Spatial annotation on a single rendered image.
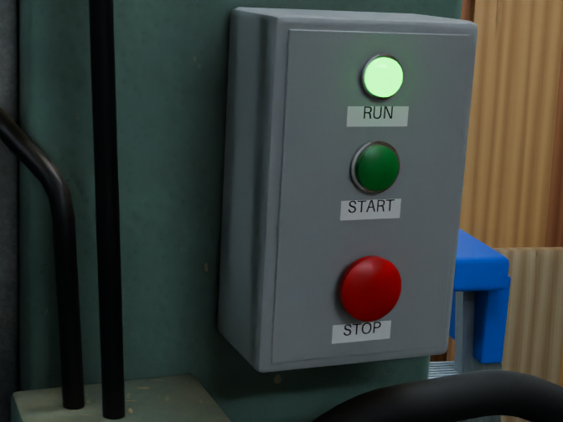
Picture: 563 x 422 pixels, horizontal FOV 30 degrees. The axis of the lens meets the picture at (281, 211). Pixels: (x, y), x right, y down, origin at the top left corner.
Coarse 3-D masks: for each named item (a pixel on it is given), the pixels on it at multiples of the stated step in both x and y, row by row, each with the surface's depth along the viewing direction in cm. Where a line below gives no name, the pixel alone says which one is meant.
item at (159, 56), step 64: (64, 0) 46; (128, 0) 47; (192, 0) 48; (256, 0) 49; (320, 0) 50; (384, 0) 52; (448, 0) 53; (64, 64) 47; (128, 64) 48; (192, 64) 49; (64, 128) 47; (128, 128) 48; (192, 128) 50; (128, 192) 49; (192, 192) 50; (128, 256) 50; (192, 256) 51; (128, 320) 51; (192, 320) 52; (256, 384) 54; (320, 384) 55; (384, 384) 57
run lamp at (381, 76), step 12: (372, 60) 45; (384, 60) 45; (396, 60) 46; (372, 72) 45; (384, 72) 45; (396, 72) 45; (372, 84) 45; (384, 84) 45; (396, 84) 45; (372, 96) 46; (384, 96) 46
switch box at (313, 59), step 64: (256, 64) 46; (320, 64) 45; (448, 64) 47; (256, 128) 46; (320, 128) 45; (384, 128) 46; (448, 128) 48; (256, 192) 46; (320, 192) 46; (384, 192) 47; (448, 192) 48; (256, 256) 46; (320, 256) 47; (384, 256) 48; (448, 256) 49; (256, 320) 47; (320, 320) 47; (384, 320) 49; (448, 320) 50
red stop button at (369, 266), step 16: (368, 256) 47; (352, 272) 47; (368, 272) 47; (384, 272) 47; (352, 288) 47; (368, 288) 47; (384, 288) 47; (400, 288) 48; (352, 304) 47; (368, 304) 47; (384, 304) 47; (368, 320) 47
